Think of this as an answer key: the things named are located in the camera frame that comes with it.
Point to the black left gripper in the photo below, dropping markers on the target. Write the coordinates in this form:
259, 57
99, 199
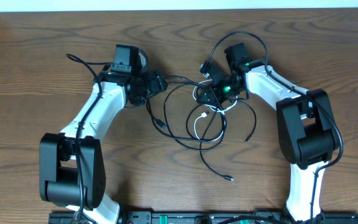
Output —
158, 84

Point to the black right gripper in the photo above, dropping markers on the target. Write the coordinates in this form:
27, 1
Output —
213, 97

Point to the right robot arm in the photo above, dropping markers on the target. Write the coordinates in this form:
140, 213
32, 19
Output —
307, 132

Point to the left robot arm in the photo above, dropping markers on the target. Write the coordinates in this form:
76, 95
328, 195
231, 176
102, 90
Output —
71, 166

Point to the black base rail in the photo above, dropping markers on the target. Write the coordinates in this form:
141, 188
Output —
258, 216

